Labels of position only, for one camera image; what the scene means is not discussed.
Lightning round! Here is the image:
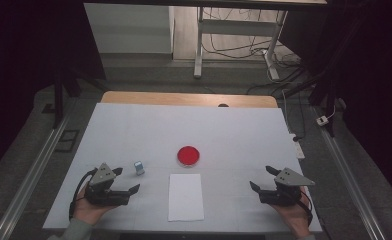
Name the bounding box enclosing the white cabinet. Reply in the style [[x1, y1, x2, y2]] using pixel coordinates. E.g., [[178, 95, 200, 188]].
[[83, 3, 175, 55]]

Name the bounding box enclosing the white desk frame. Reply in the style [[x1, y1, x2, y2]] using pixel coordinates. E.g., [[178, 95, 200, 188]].
[[193, 6, 289, 81]]

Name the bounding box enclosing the metal floor rail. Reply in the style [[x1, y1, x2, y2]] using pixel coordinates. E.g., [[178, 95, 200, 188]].
[[0, 99, 77, 240], [312, 106, 387, 240]]

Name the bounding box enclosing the black floor plate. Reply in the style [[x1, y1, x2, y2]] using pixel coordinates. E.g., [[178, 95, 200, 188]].
[[54, 129, 81, 154]]

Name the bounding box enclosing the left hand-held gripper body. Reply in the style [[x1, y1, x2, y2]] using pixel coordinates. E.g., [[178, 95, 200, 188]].
[[84, 162, 132, 206]]

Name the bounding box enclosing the tangle of black cables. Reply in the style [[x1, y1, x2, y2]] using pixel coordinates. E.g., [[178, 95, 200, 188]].
[[201, 7, 306, 96]]

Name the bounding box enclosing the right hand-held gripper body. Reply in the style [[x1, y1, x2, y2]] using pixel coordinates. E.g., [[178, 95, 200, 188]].
[[258, 167, 316, 207]]

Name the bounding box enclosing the white paper sheet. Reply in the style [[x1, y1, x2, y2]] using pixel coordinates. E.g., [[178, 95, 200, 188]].
[[167, 173, 206, 223]]

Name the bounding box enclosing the black stand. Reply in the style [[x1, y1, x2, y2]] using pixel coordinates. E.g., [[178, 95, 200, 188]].
[[283, 64, 339, 138], [52, 64, 109, 130]]

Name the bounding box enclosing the white power strip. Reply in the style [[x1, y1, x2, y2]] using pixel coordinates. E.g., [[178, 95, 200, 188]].
[[289, 133, 306, 160]]

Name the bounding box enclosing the large white table cover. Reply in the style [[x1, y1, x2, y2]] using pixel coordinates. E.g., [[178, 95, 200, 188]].
[[42, 102, 323, 233]]

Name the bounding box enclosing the black plug with cable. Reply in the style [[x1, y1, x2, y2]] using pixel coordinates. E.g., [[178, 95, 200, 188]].
[[292, 91, 308, 142]]

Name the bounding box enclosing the person's left hand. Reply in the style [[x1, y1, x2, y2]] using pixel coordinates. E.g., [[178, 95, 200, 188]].
[[73, 184, 119, 225]]

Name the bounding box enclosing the small white adapter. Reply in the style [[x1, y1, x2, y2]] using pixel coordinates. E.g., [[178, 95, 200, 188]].
[[315, 105, 337, 127]]

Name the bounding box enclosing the small blue stamp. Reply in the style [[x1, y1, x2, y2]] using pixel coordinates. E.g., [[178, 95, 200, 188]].
[[133, 161, 146, 177]]

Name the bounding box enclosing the person's right hand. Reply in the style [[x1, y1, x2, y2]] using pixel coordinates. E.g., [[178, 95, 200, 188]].
[[271, 186, 314, 239]]

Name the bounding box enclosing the red petri dish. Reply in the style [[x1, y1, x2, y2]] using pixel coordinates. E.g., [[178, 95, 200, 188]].
[[176, 145, 201, 168]]

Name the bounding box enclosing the dark curtain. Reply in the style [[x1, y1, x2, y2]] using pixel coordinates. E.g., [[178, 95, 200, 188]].
[[278, 0, 392, 208], [0, 0, 107, 182]]

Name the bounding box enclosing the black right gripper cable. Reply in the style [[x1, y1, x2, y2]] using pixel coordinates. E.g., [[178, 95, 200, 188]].
[[297, 189, 314, 226]]

